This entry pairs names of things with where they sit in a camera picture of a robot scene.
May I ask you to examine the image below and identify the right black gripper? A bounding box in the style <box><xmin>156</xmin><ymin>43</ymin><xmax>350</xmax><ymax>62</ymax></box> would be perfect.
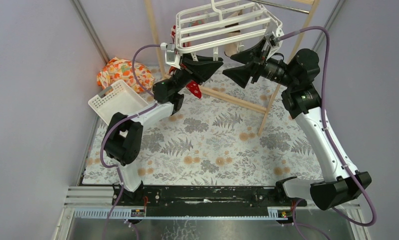
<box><xmin>222</xmin><ymin>36</ymin><xmax>296</xmax><ymax>89</ymax></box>

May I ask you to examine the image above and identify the red santa sock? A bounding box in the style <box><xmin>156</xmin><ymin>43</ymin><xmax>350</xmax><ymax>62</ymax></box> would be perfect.
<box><xmin>168</xmin><ymin>25</ymin><xmax>184</xmax><ymax>76</ymax></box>

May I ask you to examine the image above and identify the white clip sock hanger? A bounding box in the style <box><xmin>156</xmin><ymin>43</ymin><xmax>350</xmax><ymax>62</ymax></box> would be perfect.
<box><xmin>175</xmin><ymin>0</ymin><xmax>283</xmax><ymax>54</ymax></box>

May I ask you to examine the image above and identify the red patterned sock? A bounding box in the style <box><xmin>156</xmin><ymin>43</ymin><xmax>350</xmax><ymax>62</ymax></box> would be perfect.
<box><xmin>186</xmin><ymin>80</ymin><xmax>202</xmax><ymax>99</ymax></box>

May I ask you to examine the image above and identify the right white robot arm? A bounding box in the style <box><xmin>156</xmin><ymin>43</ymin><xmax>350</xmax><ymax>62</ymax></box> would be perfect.
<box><xmin>223</xmin><ymin>39</ymin><xmax>372</xmax><ymax>210</ymax></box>

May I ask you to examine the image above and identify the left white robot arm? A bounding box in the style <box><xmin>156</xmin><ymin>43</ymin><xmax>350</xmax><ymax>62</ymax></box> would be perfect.
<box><xmin>101</xmin><ymin>54</ymin><xmax>223</xmax><ymax>206</ymax></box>

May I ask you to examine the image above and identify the brown beige sock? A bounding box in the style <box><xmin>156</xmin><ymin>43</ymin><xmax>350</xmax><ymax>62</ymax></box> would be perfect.
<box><xmin>224</xmin><ymin>9</ymin><xmax>243</xmax><ymax>57</ymax></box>

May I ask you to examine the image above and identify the pink sock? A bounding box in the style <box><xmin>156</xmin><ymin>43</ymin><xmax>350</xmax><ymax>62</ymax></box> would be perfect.
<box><xmin>188</xmin><ymin>18</ymin><xmax>206</xmax><ymax>27</ymax></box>

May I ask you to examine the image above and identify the metal hanging rod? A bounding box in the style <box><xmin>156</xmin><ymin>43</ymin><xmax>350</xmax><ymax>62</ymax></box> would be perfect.
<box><xmin>248</xmin><ymin>0</ymin><xmax>310</xmax><ymax>15</ymax></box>

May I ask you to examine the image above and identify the floral patterned mat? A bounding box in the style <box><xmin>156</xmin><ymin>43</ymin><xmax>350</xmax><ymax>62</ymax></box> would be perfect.
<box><xmin>81</xmin><ymin>64</ymin><xmax>335</xmax><ymax>187</ymax></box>

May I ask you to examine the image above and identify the orange floral cloth bundle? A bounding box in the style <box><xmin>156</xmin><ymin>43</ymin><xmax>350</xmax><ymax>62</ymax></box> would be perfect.
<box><xmin>96</xmin><ymin>57</ymin><xmax>155</xmax><ymax>94</ymax></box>

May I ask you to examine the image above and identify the white plastic basket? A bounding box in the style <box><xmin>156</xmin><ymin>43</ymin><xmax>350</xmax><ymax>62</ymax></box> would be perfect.
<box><xmin>88</xmin><ymin>80</ymin><xmax>148</xmax><ymax>125</ymax></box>

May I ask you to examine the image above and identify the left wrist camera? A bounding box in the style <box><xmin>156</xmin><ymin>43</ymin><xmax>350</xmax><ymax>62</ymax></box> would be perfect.
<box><xmin>160</xmin><ymin>42</ymin><xmax>181</xmax><ymax>70</ymax></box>

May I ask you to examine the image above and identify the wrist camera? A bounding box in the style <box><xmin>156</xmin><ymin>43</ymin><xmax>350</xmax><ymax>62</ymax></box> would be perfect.
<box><xmin>264</xmin><ymin>22</ymin><xmax>283</xmax><ymax>47</ymax></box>
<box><xmin>160</xmin><ymin>42</ymin><xmax>181</xmax><ymax>70</ymax></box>

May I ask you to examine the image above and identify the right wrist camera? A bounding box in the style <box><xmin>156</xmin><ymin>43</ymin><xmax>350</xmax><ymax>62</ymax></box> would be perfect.
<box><xmin>264</xmin><ymin>22</ymin><xmax>283</xmax><ymax>47</ymax></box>

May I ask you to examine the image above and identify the wooden drying rack frame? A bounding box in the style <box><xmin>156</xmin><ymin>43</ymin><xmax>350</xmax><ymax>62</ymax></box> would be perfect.
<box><xmin>144</xmin><ymin>0</ymin><xmax>321</xmax><ymax>137</ymax></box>

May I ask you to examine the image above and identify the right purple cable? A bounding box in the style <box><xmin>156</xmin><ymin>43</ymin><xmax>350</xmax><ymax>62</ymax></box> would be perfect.
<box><xmin>280</xmin><ymin>25</ymin><xmax>378</xmax><ymax>240</ymax></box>

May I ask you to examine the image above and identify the purple cable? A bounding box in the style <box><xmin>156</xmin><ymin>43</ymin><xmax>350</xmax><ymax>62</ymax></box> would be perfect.
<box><xmin>99</xmin><ymin>43</ymin><xmax>169</xmax><ymax>240</ymax></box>
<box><xmin>280</xmin><ymin>25</ymin><xmax>378</xmax><ymax>240</ymax></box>

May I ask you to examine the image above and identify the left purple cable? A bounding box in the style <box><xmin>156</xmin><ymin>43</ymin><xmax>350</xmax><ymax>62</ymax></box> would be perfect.
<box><xmin>99</xmin><ymin>43</ymin><xmax>169</xmax><ymax>240</ymax></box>

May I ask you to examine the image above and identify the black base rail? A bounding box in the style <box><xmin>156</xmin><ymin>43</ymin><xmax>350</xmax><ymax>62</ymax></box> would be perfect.
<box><xmin>112</xmin><ymin>185</ymin><xmax>297</xmax><ymax>212</ymax></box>

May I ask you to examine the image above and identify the white slotted cable duct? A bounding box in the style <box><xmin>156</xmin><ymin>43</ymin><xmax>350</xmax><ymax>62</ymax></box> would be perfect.
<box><xmin>72</xmin><ymin>206</ymin><xmax>290</xmax><ymax>221</ymax></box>

